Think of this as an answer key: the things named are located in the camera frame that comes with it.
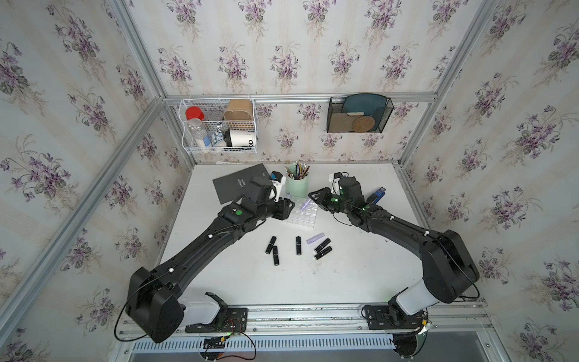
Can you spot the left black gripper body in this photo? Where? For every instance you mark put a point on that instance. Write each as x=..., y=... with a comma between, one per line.
x=280, y=212

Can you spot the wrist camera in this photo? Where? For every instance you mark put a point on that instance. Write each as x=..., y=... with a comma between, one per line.
x=265, y=189
x=347, y=189

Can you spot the dark grey notebook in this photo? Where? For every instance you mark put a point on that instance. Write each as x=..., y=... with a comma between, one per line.
x=231, y=187

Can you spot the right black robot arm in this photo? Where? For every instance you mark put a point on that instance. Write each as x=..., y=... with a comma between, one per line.
x=448, y=269

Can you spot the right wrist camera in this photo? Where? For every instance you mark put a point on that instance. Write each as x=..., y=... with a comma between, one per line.
x=347, y=189

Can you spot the white cylindrical cup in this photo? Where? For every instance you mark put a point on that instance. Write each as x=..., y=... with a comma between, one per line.
x=240, y=139

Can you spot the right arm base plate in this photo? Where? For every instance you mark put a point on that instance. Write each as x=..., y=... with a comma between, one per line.
x=386, y=317

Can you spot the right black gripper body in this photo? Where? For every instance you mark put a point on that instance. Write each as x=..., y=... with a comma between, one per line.
x=329, y=202

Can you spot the clear acrylic lipstick organizer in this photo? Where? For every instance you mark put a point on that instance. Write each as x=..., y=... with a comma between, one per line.
x=305, y=218

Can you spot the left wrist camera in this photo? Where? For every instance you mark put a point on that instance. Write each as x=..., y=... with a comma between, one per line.
x=265, y=189

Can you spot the black mesh wall organizer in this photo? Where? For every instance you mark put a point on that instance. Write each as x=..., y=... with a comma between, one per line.
x=339, y=122

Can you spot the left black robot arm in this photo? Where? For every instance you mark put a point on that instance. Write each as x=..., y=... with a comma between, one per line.
x=153, y=296

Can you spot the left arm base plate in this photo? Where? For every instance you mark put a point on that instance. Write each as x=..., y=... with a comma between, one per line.
x=226, y=321

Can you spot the clear plastic bottle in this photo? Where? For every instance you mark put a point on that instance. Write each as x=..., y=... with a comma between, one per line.
x=199, y=133

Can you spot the black lipstick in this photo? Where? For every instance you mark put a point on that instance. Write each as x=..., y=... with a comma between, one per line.
x=275, y=256
x=323, y=253
x=271, y=245
x=298, y=246
x=322, y=245

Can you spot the red lidded jar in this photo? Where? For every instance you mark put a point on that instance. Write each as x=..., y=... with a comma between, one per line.
x=194, y=112

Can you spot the blue black stapler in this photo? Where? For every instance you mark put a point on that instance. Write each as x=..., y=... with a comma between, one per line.
x=375, y=197

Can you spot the teal plate in organizer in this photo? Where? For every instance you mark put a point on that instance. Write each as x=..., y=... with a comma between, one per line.
x=372, y=105

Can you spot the white wire wall basket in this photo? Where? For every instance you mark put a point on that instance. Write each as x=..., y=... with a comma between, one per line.
x=216, y=126

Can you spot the green pen cup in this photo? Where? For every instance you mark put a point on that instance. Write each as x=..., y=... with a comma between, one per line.
x=296, y=184

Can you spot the round woven coaster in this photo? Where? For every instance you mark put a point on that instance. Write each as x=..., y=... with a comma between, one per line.
x=363, y=124

